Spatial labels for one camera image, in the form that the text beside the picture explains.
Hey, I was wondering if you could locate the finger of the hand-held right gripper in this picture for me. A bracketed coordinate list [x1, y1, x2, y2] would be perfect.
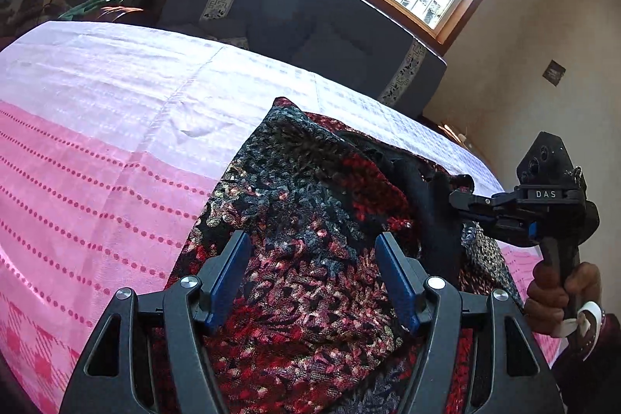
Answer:
[461, 214, 505, 237]
[448, 175, 496, 214]

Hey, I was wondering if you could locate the white wrist strap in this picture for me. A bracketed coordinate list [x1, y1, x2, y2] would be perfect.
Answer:
[558, 301, 605, 338]

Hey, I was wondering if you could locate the dark blue cushion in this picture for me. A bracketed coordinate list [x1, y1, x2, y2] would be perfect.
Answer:
[290, 25, 370, 76]

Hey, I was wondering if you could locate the pink checked bed sheet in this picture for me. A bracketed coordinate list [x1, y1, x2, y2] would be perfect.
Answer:
[0, 20, 566, 414]

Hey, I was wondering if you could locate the person's right hand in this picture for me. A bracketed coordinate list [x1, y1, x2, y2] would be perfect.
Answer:
[525, 261, 603, 338]

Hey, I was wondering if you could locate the dark blue sofa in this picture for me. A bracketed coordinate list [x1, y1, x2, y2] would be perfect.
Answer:
[158, 0, 448, 120]

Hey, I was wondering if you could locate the green leafy plant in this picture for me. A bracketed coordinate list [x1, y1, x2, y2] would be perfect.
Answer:
[58, 0, 144, 25]

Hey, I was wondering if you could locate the dark wall plate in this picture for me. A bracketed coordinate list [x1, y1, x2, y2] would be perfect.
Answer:
[542, 59, 566, 85]

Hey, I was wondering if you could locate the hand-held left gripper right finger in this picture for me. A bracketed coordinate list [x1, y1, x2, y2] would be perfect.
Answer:
[375, 230, 566, 414]

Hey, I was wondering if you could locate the red black patterned knit sweater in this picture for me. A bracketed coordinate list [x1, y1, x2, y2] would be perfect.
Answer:
[150, 98, 527, 414]

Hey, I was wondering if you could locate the person's right forearm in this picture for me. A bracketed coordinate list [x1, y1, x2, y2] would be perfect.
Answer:
[553, 311, 621, 414]

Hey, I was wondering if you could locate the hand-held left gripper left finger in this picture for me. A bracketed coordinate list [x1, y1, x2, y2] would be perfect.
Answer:
[59, 230, 253, 414]

